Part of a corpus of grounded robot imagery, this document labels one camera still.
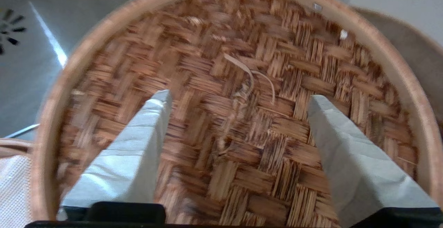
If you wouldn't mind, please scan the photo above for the grey wrapped left gripper left finger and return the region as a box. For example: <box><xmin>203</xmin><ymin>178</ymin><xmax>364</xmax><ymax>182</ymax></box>
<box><xmin>62</xmin><ymin>90</ymin><xmax>173</xmax><ymax>208</ymax></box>

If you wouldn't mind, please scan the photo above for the grey wrapped left gripper right finger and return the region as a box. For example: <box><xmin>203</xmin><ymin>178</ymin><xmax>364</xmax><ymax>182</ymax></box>
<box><xmin>307</xmin><ymin>95</ymin><xmax>441</xmax><ymax>228</ymax></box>

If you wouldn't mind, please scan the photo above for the woven bamboo steamer lid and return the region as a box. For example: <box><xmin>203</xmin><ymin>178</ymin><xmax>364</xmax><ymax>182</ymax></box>
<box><xmin>31</xmin><ymin>0</ymin><xmax>443</xmax><ymax>228</ymax></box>

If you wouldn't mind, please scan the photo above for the right bamboo steamer basket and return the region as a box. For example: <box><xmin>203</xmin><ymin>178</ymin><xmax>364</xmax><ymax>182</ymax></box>
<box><xmin>353</xmin><ymin>7</ymin><xmax>443</xmax><ymax>131</ymax></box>

